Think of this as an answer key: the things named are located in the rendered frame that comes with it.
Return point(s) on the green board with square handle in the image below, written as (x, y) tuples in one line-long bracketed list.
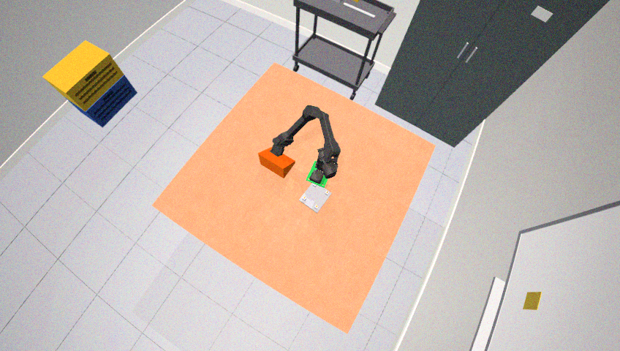
[(324, 180)]

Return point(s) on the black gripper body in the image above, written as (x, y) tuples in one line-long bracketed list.
[(317, 176)]

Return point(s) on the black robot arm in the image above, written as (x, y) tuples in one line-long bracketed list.
[(331, 146)]

